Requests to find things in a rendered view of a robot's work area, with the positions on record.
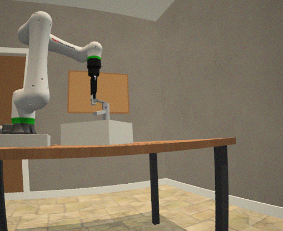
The white square sink basin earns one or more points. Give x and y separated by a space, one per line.
99 132

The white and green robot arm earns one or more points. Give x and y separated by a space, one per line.
35 95

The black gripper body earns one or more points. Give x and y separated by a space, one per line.
93 71

